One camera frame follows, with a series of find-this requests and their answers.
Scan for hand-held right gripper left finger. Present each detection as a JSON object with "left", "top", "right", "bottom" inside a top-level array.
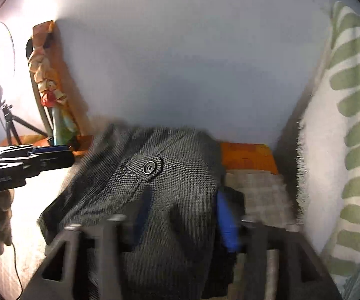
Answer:
[{"left": 24, "top": 187, "right": 152, "bottom": 300}]

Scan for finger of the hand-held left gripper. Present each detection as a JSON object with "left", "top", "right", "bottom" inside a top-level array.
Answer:
[
  {"left": 39, "top": 152, "right": 75, "bottom": 172},
  {"left": 27, "top": 144, "right": 71, "bottom": 156}
]

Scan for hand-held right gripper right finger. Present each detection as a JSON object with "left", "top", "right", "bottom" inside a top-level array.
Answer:
[{"left": 216, "top": 190, "right": 343, "bottom": 300}]

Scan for grey checked pants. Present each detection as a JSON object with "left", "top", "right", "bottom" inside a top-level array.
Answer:
[{"left": 38, "top": 123, "right": 227, "bottom": 300}]

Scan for black tripod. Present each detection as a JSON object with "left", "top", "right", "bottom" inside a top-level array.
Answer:
[{"left": 0, "top": 104, "right": 49, "bottom": 147}]

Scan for colourful carved figurine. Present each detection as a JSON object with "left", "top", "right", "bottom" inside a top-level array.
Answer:
[{"left": 27, "top": 20, "right": 82, "bottom": 152}]

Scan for green striped white cushion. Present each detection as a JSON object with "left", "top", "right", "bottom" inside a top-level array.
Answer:
[{"left": 294, "top": 1, "right": 360, "bottom": 300}]

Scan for black cable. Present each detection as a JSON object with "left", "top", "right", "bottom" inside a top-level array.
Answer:
[{"left": 9, "top": 240, "right": 23, "bottom": 300}]

